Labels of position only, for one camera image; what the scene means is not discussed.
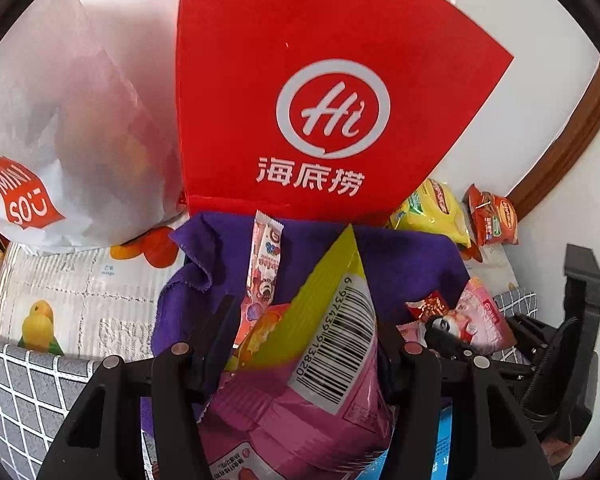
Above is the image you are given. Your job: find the blue tissue pack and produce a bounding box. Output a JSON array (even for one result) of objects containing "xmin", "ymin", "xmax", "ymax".
[{"xmin": 356, "ymin": 404, "xmax": 452, "ymax": 480}]

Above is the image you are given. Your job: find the purple towel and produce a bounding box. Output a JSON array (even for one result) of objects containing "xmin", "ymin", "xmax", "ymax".
[{"xmin": 139, "ymin": 210, "xmax": 472, "ymax": 441}]

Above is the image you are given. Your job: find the grey checkered tablecloth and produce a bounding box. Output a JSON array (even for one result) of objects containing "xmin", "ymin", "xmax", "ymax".
[{"xmin": 0, "ymin": 341, "xmax": 99, "ymax": 479}]

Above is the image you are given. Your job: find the magenta yellow snack bag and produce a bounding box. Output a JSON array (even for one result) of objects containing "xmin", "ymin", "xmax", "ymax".
[{"xmin": 199, "ymin": 226, "xmax": 393, "ymax": 479}]

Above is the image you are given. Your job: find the yellow Lays chips bag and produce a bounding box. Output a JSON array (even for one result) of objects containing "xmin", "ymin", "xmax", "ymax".
[{"xmin": 388, "ymin": 178, "xmax": 471, "ymax": 248}]

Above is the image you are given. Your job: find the red Haidilao paper bag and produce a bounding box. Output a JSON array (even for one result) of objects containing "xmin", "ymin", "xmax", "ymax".
[{"xmin": 176, "ymin": 0, "xmax": 513, "ymax": 224}]

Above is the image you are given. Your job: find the brown wooden door frame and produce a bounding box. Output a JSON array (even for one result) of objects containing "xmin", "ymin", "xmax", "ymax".
[{"xmin": 507, "ymin": 62, "xmax": 600, "ymax": 221}]

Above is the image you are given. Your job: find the orange Lays chips bag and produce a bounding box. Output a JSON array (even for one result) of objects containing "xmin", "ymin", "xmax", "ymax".
[{"xmin": 464, "ymin": 184, "xmax": 518, "ymax": 246}]

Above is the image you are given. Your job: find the small red snack packet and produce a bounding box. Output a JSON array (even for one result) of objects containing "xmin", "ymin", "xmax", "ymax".
[{"xmin": 405, "ymin": 290, "xmax": 450, "ymax": 323}]

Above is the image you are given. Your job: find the pink Haidilao crisps bag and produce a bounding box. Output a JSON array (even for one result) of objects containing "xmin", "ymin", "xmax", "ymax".
[{"xmin": 396, "ymin": 278, "xmax": 516, "ymax": 354}]

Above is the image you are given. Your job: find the white fruit print sheet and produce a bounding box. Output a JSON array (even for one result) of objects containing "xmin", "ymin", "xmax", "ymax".
[{"xmin": 0, "ymin": 216, "xmax": 187, "ymax": 361}]

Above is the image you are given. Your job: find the white Miniso plastic bag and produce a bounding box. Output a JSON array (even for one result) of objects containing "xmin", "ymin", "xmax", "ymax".
[{"xmin": 0, "ymin": 0, "xmax": 183, "ymax": 252}]

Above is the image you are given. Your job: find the pink stick snack packet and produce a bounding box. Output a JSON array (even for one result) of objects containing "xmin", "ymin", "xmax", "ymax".
[{"xmin": 234, "ymin": 211, "xmax": 284, "ymax": 348}]

